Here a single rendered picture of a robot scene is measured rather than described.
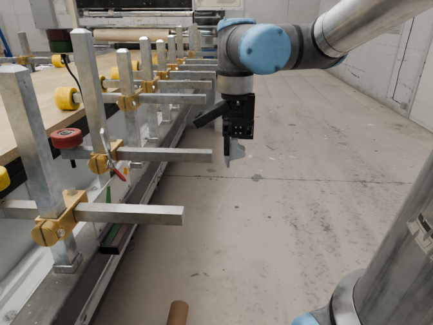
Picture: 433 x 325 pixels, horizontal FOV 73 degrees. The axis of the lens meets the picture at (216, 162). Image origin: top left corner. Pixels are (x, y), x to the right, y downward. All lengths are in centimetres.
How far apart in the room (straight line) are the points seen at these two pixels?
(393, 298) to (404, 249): 5
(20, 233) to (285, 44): 80
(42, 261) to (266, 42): 77
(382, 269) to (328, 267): 143
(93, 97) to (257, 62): 42
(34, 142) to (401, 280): 55
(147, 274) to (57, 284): 98
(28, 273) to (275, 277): 114
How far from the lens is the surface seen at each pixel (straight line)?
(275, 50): 60
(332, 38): 61
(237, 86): 72
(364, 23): 56
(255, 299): 155
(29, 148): 60
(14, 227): 93
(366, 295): 38
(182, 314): 141
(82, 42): 78
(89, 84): 79
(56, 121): 108
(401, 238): 32
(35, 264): 94
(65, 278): 74
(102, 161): 82
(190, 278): 163
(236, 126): 76
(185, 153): 82
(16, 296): 87
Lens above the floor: 119
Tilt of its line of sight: 26 degrees down
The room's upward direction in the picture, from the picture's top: straight up
